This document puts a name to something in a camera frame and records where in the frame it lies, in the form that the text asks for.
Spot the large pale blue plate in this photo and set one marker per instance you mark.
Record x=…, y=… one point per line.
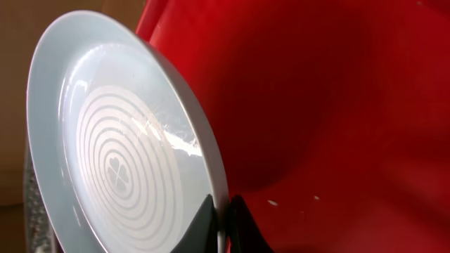
x=123, y=153

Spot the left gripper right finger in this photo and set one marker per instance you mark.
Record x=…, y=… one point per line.
x=242, y=230

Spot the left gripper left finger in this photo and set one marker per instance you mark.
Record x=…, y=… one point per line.
x=201, y=235

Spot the grey plastic dishwasher rack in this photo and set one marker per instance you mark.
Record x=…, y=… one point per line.
x=40, y=237

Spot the red plastic serving tray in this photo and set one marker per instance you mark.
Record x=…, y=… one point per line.
x=332, y=117

